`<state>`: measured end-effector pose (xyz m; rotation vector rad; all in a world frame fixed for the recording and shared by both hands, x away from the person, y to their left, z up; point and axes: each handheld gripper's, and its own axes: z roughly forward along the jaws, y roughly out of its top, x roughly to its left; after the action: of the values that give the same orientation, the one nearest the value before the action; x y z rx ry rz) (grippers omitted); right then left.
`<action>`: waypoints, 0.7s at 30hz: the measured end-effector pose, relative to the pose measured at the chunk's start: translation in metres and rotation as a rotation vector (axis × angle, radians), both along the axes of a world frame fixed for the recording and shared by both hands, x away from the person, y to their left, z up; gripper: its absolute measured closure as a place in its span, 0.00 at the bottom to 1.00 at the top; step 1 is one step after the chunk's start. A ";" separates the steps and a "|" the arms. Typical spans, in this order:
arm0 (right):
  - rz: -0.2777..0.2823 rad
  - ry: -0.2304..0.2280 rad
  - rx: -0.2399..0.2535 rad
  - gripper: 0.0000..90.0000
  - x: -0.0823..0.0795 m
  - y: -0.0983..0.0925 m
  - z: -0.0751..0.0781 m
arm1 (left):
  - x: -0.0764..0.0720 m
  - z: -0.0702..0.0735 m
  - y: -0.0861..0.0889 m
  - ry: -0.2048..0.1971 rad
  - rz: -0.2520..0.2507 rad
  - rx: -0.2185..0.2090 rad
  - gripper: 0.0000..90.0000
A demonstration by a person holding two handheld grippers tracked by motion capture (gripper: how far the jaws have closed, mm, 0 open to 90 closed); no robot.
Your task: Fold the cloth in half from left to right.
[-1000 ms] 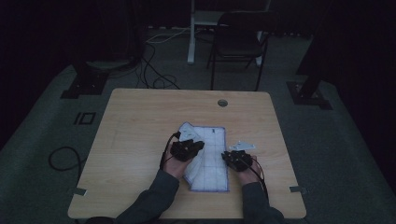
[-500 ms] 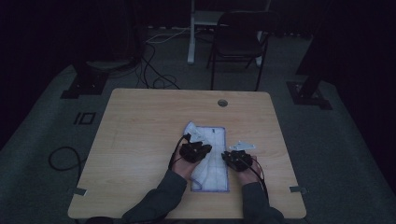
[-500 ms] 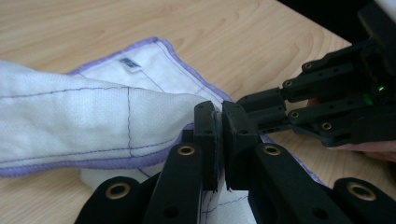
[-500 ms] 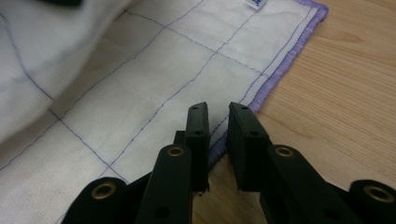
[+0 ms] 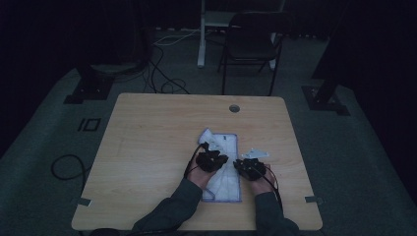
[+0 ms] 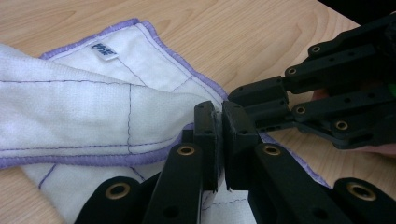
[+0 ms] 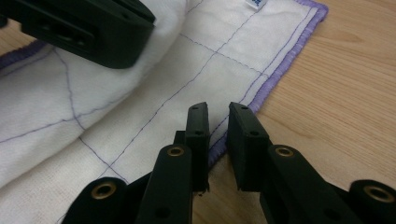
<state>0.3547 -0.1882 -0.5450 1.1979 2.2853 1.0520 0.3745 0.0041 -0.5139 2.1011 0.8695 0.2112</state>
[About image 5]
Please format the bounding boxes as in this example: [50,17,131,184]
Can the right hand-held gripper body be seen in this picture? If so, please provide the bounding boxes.
[241,147,270,182]

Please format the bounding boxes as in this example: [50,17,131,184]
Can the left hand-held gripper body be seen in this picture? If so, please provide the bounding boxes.
[195,141,225,174]

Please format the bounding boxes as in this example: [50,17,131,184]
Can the white cloth with purple edge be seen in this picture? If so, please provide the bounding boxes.
[197,128,243,204]

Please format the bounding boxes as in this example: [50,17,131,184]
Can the person's left hand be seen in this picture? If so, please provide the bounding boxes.
[186,152,214,191]

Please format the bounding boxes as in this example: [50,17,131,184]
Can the person's right hand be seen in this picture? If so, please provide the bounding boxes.
[250,162,277,196]

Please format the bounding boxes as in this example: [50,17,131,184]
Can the black stand base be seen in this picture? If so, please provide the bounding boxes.
[301,0,351,117]
[63,63,116,105]

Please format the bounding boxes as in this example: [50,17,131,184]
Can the black folding chair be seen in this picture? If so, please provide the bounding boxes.
[217,11,295,96]

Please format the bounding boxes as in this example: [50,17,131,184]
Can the grey round floor base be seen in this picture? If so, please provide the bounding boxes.
[90,61,146,76]

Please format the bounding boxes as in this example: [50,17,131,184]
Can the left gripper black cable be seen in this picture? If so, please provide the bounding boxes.
[182,142,209,180]

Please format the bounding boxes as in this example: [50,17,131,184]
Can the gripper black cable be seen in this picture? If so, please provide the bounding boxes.
[182,142,209,180]
[259,164,284,211]

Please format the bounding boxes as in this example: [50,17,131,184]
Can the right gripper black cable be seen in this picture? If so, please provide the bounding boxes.
[259,164,284,211]

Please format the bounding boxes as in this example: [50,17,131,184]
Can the black floor cables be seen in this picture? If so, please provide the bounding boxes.
[143,42,191,95]

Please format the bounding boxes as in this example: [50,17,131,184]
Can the white floor cable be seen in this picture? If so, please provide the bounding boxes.
[152,28,202,47]

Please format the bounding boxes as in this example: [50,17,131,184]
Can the black looped floor cable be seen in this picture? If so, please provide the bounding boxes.
[50,153,89,195]

